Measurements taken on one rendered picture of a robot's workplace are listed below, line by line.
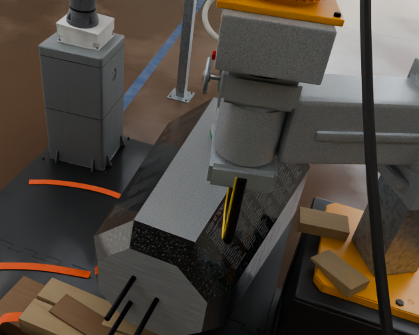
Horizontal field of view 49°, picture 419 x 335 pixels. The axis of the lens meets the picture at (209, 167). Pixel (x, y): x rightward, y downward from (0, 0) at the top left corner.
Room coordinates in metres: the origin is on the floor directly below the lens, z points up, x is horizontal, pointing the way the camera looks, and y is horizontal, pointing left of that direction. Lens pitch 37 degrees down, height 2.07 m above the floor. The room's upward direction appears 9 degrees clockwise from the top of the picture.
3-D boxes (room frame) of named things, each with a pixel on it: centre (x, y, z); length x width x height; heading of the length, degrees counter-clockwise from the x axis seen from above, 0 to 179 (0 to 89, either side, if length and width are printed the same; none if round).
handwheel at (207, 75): (1.69, 0.03, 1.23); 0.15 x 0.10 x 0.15; 1
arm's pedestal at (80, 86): (2.68, 0.90, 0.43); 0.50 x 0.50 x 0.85; 83
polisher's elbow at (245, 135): (1.15, -0.10, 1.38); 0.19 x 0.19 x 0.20
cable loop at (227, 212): (1.15, -0.09, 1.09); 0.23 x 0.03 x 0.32; 1
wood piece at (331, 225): (1.41, -0.49, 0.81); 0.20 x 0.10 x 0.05; 86
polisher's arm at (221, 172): (1.42, -0.08, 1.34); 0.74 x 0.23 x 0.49; 1
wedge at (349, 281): (1.17, -0.53, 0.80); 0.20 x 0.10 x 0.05; 37
